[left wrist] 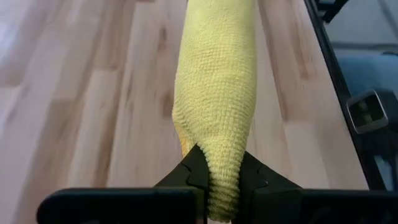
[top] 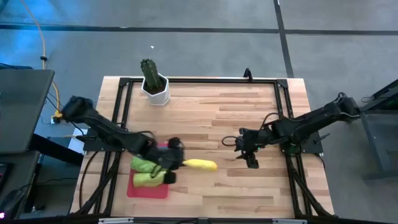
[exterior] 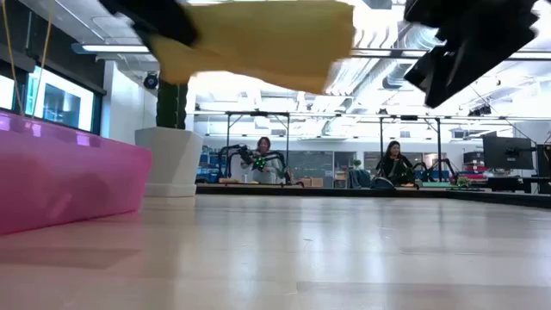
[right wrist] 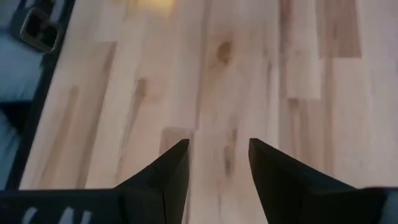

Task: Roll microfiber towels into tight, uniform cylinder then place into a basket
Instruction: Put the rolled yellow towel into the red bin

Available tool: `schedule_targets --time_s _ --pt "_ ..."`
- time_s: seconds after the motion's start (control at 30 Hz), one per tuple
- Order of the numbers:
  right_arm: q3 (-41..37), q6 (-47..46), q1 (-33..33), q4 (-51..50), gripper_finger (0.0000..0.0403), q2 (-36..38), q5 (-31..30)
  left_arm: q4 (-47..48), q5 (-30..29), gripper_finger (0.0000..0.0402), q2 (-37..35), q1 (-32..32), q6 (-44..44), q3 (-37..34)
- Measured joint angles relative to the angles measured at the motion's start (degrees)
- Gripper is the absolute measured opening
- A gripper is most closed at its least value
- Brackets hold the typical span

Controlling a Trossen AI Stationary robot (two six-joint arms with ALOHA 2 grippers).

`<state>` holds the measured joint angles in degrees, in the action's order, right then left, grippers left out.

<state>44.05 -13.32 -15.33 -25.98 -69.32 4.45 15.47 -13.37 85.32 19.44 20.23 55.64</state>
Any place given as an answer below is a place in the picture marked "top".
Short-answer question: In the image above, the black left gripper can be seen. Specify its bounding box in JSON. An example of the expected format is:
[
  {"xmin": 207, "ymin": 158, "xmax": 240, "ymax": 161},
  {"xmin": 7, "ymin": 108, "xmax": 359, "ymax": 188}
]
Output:
[{"xmin": 149, "ymin": 136, "xmax": 186, "ymax": 185}]

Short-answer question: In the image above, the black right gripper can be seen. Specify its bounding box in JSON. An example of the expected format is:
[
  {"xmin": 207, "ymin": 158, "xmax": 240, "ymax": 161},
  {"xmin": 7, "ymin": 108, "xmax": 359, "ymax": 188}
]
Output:
[{"xmin": 234, "ymin": 127, "xmax": 268, "ymax": 169}]

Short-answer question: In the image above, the yellow microfiber towel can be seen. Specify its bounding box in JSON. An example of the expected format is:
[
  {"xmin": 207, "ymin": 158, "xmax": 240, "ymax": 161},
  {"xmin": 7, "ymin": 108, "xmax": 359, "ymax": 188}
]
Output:
[{"xmin": 182, "ymin": 158, "xmax": 218, "ymax": 172}]

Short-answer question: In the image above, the green microfiber towel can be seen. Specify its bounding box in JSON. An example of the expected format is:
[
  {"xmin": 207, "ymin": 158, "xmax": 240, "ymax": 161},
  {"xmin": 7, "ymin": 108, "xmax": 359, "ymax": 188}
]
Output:
[
  {"xmin": 132, "ymin": 170, "xmax": 169, "ymax": 189},
  {"xmin": 129, "ymin": 155, "xmax": 162, "ymax": 174}
]

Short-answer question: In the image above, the pink tray mat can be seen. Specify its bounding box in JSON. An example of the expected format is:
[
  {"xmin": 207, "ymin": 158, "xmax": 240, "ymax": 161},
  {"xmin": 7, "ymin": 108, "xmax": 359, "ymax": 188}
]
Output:
[{"xmin": 126, "ymin": 141, "xmax": 170, "ymax": 199}]

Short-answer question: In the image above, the white hexagonal plant pot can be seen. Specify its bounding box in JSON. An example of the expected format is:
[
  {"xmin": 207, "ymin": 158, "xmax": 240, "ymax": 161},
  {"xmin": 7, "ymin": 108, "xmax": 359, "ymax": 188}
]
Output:
[{"xmin": 141, "ymin": 73, "xmax": 172, "ymax": 107}]

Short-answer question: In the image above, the green cactus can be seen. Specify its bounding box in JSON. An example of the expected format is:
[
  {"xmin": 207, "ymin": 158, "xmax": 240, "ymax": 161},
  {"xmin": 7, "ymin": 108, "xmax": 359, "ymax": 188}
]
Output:
[{"xmin": 139, "ymin": 58, "xmax": 163, "ymax": 91}]

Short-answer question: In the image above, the white paper sheet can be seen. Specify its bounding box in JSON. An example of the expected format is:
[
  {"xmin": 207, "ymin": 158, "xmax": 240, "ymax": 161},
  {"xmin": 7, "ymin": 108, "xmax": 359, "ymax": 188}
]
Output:
[{"xmin": 67, "ymin": 127, "xmax": 90, "ymax": 156}]

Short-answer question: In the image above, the black desk beam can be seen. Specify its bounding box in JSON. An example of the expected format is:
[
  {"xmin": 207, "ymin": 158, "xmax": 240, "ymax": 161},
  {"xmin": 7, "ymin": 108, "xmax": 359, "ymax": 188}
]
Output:
[{"xmin": 29, "ymin": 133, "xmax": 85, "ymax": 166}]

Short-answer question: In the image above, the grey metal table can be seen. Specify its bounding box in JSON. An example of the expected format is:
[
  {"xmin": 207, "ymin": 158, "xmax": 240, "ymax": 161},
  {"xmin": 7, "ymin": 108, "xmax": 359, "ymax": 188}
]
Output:
[{"xmin": 359, "ymin": 79, "xmax": 398, "ymax": 182}]

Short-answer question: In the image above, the dark grey desk top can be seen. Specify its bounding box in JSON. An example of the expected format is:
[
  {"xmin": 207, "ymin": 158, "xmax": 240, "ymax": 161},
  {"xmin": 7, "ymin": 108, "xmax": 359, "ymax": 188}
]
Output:
[{"xmin": 0, "ymin": 68, "xmax": 56, "ymax": 156}]

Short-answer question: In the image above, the black rounded device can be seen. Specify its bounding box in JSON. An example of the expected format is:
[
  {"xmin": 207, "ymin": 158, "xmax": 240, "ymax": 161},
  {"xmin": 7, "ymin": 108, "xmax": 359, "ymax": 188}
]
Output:
[{"xmin": 0, "ymin": 189, "xmax": 25, "ymax": 220}]

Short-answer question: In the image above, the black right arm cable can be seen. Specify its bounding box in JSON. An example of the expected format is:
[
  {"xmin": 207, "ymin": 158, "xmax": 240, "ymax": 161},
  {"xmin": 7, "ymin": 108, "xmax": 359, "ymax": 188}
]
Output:
[{"xmin": 221, "ymin": 136, "xmax": 241, "ymax": 147}]

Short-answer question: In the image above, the black aluminium table frame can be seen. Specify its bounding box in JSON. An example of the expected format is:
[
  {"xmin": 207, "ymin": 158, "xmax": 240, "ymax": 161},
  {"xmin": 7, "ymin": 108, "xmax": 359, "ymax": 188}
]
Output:
[{"xmin": 72, "ymin": 77, "xmax": 336, "ymax": 218}]

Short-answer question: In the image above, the silver bracket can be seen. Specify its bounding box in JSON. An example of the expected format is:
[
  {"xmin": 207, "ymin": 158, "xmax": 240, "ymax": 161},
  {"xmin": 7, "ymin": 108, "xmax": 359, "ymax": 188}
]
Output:
[
  {"xmin": 98, "ymin": 217, "xmax": 134, "ymax": 224},
  {"xmin": 272, "ymin": 218, "xmax": 308, "ymax": 224}
]

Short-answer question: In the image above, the thin black floor cable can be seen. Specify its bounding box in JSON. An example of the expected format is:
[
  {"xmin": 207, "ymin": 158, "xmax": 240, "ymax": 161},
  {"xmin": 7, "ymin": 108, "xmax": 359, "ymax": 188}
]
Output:
[{"xmin": 40, "ymin": 91, "xmax": 85, "ymax": 138}]

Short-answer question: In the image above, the yellow extension cord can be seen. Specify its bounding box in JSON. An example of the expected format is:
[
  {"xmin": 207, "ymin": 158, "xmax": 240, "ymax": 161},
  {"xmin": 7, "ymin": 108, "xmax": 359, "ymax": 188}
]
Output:
[{"xmin": 20, "ymin": 0, "xmax": 65, "ymax": 124}]

